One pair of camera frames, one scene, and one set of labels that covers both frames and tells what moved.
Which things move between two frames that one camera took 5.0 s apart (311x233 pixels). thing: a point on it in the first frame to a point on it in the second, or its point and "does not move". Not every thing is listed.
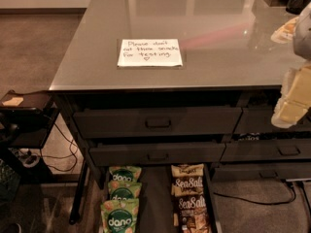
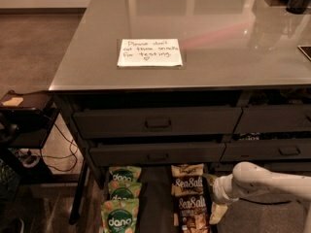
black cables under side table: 73,154 does not move
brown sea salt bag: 185,185 does not move
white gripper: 303,36 to 220,190
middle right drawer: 266,150 does not move
